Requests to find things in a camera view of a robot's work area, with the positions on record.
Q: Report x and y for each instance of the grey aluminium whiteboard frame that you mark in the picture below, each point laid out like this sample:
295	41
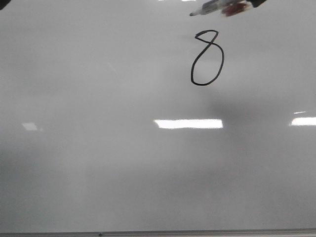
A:
305	232

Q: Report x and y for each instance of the black white whiteboard marker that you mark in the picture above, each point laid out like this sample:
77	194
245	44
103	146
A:
227	7

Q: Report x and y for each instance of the white whiteboard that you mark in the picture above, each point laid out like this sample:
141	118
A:
131	115

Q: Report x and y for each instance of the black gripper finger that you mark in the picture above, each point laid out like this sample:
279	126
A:
259	2
4	3

